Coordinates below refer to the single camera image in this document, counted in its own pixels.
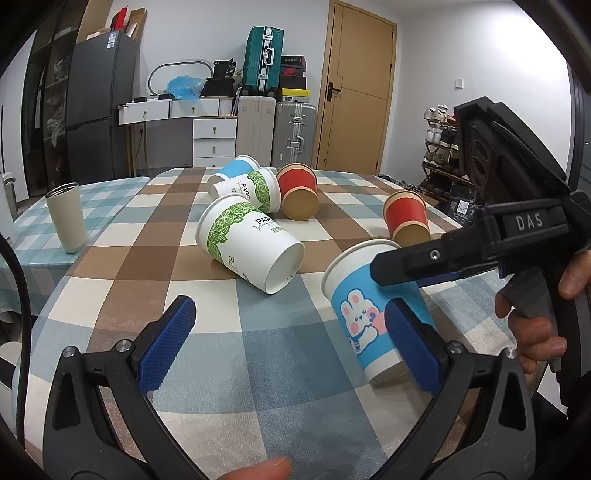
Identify white drawer desk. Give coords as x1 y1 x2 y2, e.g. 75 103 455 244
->
118 97 238 176

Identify white green paper cup near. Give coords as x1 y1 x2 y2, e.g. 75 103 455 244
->
195 193 305 295

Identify left hand thumb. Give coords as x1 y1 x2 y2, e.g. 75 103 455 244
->
218 457 291 480

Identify black cable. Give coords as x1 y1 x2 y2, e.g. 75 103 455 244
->
0 234 33 451

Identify red paper cup left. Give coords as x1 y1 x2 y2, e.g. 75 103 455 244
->
276 163 320 220

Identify black printed bag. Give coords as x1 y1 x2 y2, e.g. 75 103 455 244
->
445 197 479 227

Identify blue bunny paper cup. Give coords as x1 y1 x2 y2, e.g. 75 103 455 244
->
321 239 434 384

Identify blue plastic bag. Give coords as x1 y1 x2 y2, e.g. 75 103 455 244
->
166 75 206 102

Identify beige steel tumbler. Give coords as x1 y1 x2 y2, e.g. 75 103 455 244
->
45 182 88 254

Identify red paper cup right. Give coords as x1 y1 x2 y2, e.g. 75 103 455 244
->
383 190 431 247

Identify right hand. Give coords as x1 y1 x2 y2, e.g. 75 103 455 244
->
495 250 591 375

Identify wooden shoe rack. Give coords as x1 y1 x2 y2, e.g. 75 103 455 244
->
420 104 477 206

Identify beige suitcase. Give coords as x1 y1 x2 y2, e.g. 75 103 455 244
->
235 96 276 166

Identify stacked shoe boxes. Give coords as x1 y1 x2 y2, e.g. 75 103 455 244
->
279 55 311 103

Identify checkered tablecloth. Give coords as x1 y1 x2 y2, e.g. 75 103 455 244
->
0 166 523 480

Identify white green paper cup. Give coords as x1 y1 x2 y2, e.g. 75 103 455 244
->
208 167 281 214
195 193 305 295

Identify red paper cup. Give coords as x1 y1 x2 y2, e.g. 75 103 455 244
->
276 163 320 220
383 190 431 247

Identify blue white paper cup far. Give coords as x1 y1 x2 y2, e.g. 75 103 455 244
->
207 155 260 185

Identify teal suitcase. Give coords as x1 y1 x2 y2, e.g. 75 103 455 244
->
242 26 284 97

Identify black refrigerator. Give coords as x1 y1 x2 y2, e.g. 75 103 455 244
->
66 31 138 184

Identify silver suitcase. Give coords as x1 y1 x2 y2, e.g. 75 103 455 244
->
271 102 317 169

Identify white green paper cup far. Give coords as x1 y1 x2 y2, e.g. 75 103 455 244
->
208 167 281 214

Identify wooden door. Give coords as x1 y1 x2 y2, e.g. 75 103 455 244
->
315 1 397 174

